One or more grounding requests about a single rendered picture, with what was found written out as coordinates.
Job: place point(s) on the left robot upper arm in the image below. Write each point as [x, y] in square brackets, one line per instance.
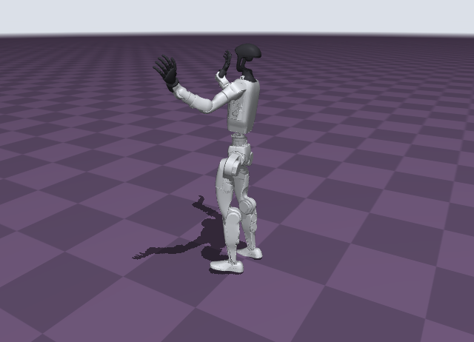
[233, 91]

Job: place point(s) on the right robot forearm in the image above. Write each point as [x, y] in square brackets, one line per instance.
[223, 82]

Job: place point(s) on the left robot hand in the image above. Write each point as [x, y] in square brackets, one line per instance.
[169, 74]

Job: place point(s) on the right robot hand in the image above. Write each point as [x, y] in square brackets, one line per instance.
[226, 65]

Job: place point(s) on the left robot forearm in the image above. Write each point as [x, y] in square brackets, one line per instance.
[194, 101]

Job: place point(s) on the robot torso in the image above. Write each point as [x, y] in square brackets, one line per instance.
[241, 115]

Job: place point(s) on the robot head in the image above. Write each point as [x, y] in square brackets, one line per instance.
[247, 52]

